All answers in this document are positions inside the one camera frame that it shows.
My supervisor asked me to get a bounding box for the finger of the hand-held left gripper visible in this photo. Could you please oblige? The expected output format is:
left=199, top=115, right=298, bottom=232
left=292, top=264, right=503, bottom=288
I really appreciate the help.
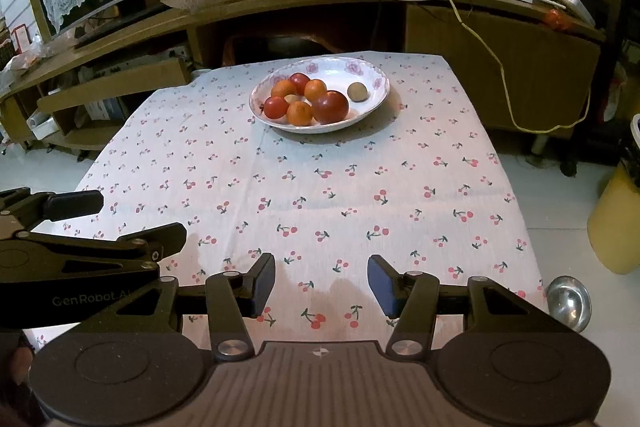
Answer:
left=0, top=188, right=105, bottom=229
left=14, top=222, right=188, bottom=281

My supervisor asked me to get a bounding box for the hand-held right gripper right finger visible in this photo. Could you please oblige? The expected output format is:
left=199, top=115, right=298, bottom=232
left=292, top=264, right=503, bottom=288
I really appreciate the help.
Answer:
left=367, top=254, right=555, bottom=358

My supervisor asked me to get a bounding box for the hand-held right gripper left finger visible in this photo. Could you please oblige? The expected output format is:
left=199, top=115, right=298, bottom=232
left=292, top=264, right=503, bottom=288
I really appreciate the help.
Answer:
left=114, top=252, right=277, bottom=363

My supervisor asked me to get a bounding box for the small tangerine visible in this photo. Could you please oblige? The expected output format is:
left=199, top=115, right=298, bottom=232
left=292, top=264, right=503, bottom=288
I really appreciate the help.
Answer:
left=304, top=79, right=328, bottom=103
left=286, top=101, right=315, bottom=127
left=270, top=79, right=299, bottom=100

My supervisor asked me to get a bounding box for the small red tomato with stem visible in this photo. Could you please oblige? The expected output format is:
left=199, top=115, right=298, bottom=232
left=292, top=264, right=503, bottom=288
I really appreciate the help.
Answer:
left=259, top=96, right=289, bottom=120

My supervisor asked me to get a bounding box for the large red tomato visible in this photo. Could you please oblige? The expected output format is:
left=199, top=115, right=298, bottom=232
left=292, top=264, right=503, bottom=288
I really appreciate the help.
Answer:
left=312, top=90, right=350, bottom=126

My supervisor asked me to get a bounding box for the white floral plate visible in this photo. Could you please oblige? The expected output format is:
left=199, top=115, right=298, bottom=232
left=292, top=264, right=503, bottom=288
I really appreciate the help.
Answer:
left=249, top=57, right=391, bottom=136

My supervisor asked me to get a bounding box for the person's left hand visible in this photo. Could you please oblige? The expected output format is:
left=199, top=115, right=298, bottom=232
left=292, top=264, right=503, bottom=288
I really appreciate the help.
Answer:
left=0, top=332, right=36, bottom=389

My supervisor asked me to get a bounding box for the cherry print tablecloth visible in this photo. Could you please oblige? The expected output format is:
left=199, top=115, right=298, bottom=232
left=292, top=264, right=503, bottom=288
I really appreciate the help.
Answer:
left=22, top=51, right=547, bottom=358

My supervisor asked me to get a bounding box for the steel bowl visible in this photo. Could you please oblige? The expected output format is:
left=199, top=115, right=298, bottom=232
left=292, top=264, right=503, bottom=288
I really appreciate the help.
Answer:
left=545, top=275, right=593, bottom=333

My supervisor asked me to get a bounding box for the yellow bin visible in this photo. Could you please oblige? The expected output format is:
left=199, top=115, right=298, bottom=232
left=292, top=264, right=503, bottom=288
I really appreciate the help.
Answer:
left=587, top=156, right=640, bottom=276

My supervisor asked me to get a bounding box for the wooden television cabinet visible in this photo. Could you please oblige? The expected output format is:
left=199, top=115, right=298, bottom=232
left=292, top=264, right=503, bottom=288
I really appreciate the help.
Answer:
left=0, top=0, right=609, bottom=158

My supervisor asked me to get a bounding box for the small orange red object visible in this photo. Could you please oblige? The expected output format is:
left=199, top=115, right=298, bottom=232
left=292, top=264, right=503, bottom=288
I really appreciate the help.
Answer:
left=544, top=8, right=571, bottom=30

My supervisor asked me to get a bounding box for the dark shelf rack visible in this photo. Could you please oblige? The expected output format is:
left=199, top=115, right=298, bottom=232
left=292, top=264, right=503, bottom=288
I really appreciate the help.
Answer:
left=542, top=0, right=640, bottom=178

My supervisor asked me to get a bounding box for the white flat device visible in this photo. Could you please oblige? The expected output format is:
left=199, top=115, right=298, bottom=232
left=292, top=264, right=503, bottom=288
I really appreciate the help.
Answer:
left=547, top=0, right=597, bottom=28

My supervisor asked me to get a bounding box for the red photo frame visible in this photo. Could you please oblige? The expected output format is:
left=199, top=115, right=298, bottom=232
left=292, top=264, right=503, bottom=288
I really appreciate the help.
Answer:
left=10, top=25, right=30, bottom=54

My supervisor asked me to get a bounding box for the yellow cable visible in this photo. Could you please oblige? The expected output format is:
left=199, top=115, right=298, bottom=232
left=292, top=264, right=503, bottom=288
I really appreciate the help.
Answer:
left=295, top=0, right=592, bottom=136

